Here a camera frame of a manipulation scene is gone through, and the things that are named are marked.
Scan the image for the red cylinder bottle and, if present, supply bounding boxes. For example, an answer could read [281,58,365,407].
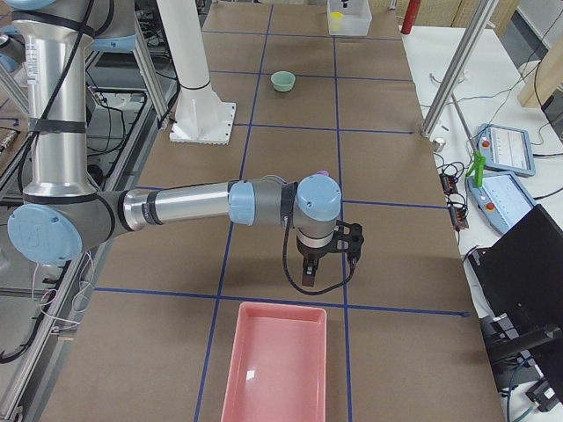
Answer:
[400,0,421,35]

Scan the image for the black laptop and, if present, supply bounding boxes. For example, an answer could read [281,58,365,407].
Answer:
[466,204,563,326]

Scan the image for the pale green bowl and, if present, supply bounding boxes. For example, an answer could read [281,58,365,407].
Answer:
[270,70,296,92]

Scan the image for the pink plastic bin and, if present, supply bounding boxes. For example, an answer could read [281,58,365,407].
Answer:
[221,302,327,421]

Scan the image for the blue teach pendant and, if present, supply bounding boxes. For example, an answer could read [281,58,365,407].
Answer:
[466,171,537,234]
[477,124,536,177]

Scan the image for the small metal cylinder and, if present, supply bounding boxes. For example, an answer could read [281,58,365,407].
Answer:
[432,137,446,153]

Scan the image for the aluminium frame post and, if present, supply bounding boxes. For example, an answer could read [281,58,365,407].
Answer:
[420,0,499,138]

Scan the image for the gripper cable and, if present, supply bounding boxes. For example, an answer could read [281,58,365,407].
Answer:
[281,219,355,296]

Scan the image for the near blue teach pendant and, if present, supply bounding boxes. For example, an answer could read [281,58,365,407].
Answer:
[466,171,537,234]

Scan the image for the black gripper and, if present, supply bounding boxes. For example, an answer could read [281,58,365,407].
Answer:
[297,245,331,287]

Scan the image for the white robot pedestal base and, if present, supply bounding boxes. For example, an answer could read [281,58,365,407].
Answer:
[159,1,237,145]

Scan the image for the clear plastic storage box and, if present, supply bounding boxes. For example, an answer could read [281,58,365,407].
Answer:
[326,0,372,37]

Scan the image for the far blue teach pendant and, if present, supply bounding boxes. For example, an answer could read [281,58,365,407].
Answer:
[477,124,536,177]

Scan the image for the reacher grabber tool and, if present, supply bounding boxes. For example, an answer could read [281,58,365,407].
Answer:
[451,93,486,187]

